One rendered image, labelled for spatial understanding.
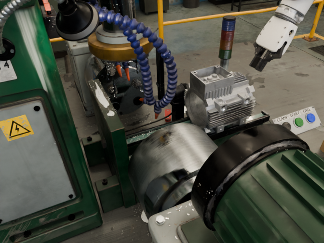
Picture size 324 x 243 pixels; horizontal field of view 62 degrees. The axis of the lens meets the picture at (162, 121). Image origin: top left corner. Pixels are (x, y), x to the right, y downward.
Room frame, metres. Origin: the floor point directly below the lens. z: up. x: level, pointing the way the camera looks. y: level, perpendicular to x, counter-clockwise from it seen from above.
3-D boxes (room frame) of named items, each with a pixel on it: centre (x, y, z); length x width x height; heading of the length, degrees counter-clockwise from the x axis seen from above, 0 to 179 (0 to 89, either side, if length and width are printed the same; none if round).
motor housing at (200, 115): (0.85, -0.22, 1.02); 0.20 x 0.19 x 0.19; 114
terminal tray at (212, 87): (0.83, -0.18, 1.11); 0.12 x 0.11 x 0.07; 114
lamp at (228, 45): (1.22, -0.32, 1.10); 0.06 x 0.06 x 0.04
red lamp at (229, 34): (1.22, -0.32, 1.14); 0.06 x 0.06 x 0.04
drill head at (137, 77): (1.04, 0.19, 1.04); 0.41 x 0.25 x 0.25; 23
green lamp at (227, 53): (1.22, -0.32, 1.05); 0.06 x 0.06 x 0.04
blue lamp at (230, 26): (1.22, -0.32, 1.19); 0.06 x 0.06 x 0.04
